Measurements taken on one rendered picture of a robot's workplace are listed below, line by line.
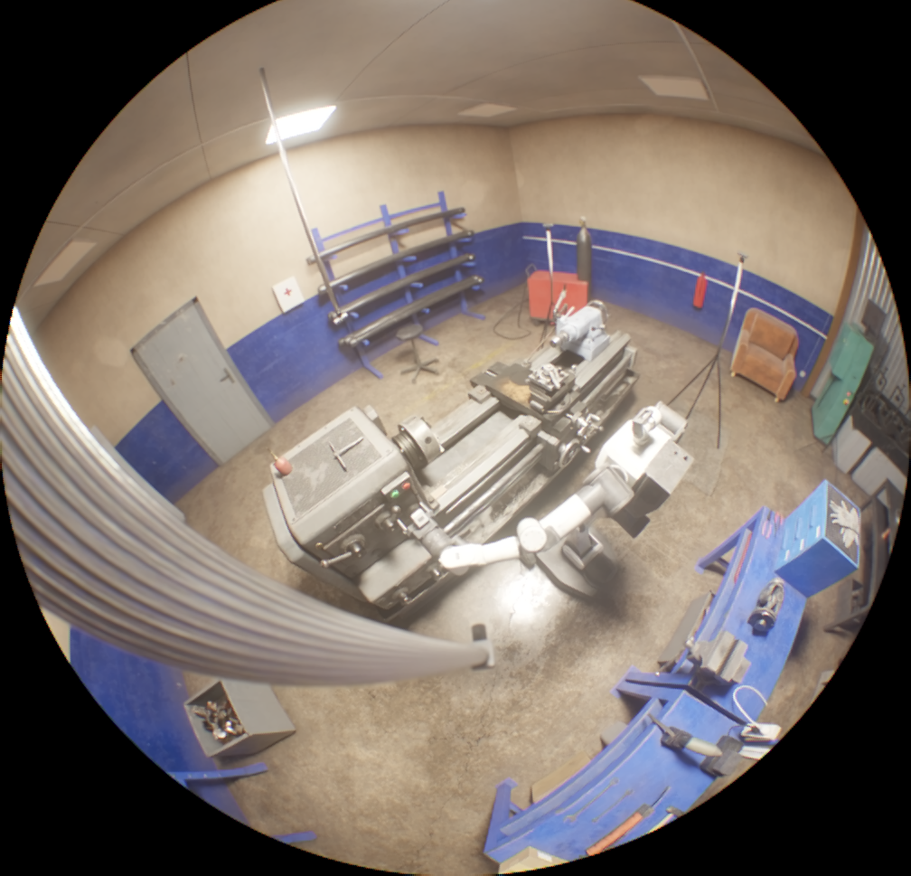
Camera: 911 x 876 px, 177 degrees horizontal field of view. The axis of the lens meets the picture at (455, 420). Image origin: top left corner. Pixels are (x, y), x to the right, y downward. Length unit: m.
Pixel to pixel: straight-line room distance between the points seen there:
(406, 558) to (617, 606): 1.50
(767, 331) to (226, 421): 7.39
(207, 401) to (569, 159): 6.53
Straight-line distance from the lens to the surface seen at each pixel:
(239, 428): 4.52
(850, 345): 4.58
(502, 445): 1.72
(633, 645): 2.31
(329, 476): 1.22
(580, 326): 2.22
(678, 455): 1.12
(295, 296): 3.98
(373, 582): 1.53
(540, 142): 6.02
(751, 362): 4.57
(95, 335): 4.56
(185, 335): 4.11
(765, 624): 1.65
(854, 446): 4.79
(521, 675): 2.17
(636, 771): 1.54
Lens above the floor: 2.16
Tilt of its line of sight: 44 degrees down
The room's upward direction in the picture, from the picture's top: 14 degrees counter-clockwise
